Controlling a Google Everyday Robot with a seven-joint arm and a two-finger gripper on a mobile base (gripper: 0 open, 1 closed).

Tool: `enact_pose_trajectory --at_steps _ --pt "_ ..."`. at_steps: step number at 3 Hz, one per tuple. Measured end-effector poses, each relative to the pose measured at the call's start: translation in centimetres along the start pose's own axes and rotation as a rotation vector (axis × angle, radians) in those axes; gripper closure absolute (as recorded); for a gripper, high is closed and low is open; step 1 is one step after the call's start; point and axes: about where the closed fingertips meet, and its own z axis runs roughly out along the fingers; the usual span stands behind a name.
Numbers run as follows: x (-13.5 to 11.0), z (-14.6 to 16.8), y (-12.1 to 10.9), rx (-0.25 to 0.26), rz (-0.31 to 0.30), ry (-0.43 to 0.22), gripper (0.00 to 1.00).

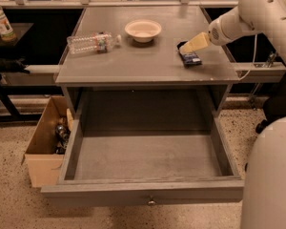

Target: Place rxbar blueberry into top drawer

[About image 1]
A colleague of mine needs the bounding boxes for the items inside cardboard box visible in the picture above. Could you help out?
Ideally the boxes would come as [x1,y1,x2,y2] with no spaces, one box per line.
[55,117,71,155]

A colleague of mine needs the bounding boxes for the white cable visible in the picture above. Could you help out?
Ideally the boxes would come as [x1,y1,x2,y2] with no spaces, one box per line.
[238,33,258,82]

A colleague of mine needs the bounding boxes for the black office chair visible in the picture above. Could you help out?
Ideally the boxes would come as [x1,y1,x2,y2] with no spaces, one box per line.
[255,74,286,134]

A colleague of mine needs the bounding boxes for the white paper bowl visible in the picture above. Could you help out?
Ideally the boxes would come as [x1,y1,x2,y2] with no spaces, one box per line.
[125,19,162,43]

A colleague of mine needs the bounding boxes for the clear plastic water bottle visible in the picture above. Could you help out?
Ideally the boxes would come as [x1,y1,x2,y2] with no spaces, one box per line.
[67,32,122,54]

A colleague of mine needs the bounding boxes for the green labelled bottle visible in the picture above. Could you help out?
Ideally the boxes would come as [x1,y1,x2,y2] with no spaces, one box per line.
[0,5,17,42]

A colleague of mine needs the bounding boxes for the open grey top drawer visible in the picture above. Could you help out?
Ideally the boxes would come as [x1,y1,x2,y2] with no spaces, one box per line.
[42,88,244,206]

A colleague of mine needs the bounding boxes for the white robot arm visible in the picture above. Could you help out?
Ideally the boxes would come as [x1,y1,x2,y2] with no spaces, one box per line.
[180,0,286,229]

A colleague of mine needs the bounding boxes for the dark blue rxbar wrapper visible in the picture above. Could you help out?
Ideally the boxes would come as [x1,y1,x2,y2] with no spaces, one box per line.
[179,52,202,68]

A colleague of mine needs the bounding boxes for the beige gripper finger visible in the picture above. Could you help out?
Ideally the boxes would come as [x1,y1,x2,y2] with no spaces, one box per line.
[179,32,210,54]

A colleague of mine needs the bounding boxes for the cardboard box on floor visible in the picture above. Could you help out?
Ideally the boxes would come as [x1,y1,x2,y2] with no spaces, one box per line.
[24,96,72,188]

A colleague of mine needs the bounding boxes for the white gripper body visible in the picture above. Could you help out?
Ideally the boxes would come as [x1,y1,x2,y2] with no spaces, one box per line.
[208,16,232,46]

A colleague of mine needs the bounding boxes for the black side table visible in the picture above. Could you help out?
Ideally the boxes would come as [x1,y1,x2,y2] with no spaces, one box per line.
[0,23,41,122]

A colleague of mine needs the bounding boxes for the grey cabinet with top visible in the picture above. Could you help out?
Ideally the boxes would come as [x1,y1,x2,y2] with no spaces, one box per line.
[55,6,241,117]

